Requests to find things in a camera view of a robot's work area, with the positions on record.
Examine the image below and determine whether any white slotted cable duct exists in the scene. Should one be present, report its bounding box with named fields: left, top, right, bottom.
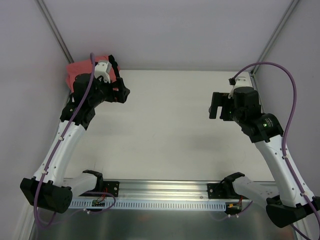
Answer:
left=69, top=198, right=227, bottom=212

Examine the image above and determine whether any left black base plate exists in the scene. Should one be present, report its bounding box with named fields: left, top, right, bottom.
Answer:
left=102, top=180, right=120, bottom=198

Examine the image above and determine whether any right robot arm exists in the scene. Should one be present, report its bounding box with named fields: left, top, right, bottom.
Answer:
left=209, top=86, right=320, bottom=228

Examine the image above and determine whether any red t shirt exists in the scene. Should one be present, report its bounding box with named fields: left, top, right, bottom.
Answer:
left=66, top=55, right=116, bottom=93

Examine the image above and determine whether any right rear frame post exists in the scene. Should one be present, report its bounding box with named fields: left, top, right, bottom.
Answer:
left=256, top=0, right=301, bottom=62

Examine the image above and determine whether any frame post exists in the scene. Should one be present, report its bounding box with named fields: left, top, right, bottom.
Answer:
left=35, top=0, right=74, bottom=64
left=256, top=0, right=301, bottom=62

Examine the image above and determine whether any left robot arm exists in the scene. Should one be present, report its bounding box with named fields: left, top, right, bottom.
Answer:
left=20, top=55, right=130, bottom=214

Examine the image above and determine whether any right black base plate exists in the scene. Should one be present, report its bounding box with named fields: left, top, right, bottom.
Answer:
left=206, top=181, right=241, bottom=200

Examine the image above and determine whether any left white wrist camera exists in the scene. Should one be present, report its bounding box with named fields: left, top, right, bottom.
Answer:
left=94, top=60, right=112, bottom=83

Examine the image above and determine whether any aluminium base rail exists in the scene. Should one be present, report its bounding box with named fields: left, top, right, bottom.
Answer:
left=62, top=177, right=278, bottom=201

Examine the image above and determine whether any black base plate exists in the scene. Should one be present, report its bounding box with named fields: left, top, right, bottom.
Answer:
left=102, top=180, right=120, bottom=198
left=206, top=181, right=241, bottom=200

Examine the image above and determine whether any left rear frame post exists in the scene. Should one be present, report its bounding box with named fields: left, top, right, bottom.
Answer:
left=35, top=0, right=74, bottom=64

